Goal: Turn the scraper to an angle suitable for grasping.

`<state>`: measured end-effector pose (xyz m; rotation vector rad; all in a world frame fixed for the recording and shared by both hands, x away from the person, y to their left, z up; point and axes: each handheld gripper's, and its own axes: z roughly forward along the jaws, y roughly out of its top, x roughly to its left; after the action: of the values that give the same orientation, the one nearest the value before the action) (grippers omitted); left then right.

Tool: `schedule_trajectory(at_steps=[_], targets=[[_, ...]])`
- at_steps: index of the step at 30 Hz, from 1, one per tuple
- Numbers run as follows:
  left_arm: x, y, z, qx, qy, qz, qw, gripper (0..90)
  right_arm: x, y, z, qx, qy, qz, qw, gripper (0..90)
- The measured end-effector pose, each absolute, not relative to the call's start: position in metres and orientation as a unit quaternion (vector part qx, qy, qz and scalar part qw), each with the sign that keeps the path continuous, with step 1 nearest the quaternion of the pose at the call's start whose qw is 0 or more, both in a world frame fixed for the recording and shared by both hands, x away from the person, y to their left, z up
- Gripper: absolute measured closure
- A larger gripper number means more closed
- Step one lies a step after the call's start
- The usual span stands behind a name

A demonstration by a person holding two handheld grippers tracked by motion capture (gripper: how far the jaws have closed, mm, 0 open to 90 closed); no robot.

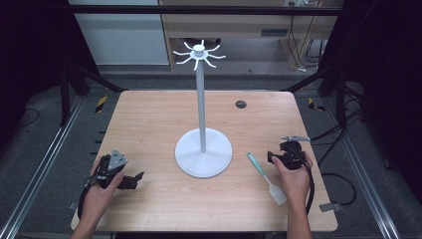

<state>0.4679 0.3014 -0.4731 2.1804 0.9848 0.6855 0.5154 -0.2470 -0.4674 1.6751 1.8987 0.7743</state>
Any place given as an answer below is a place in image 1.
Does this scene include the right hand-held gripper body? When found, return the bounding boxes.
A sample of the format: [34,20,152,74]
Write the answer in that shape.
[279,134,312,171]

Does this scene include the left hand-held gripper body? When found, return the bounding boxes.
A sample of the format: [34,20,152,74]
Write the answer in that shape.
[85,148,135,190]

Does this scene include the teal handled white spatula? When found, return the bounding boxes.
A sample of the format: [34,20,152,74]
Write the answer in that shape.
[246,151,288,206]

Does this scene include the white hook rack stand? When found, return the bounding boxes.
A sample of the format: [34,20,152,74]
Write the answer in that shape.
[172,39,234,179]

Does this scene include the person's right hand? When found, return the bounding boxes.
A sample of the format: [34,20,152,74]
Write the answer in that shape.
[271,152,315,209]

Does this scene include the person's left hand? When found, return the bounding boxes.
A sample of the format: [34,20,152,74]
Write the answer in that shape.
[81,158,125,218]

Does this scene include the yellow black floor tape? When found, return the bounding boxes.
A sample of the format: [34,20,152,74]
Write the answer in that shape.
[95,96,108,114]
[307,97,326,113]

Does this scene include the black metal stand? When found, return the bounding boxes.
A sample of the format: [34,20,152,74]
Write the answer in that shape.
[284,65,351,128]
[59,64,128,127]

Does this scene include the white cabinet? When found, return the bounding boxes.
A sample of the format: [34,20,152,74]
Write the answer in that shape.
[68,0,170,66]

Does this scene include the black curtain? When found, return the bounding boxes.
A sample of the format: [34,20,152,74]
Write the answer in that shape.
[317,0,422,195]
[0,0,101,150]

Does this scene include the wooden desk unit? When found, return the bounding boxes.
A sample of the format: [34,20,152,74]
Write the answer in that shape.
[158,0,344,72]

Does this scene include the black horizontal bar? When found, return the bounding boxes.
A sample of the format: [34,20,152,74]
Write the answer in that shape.
[66,4,346,16]

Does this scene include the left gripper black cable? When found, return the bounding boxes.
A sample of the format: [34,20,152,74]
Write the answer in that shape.
[77,177,98,220]

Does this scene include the grey metal bracket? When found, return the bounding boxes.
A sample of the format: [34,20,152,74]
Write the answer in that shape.
[318,202,343,213]

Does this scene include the black floor cable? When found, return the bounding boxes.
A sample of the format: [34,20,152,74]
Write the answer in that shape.
[310,108,365,207]

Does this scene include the metal floor rail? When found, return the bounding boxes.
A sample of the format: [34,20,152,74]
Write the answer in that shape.
[0,95,86,239]
[322,98,401,239]

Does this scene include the hanging black cables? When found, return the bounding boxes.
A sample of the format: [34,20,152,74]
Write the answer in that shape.
[286,14,328,73]

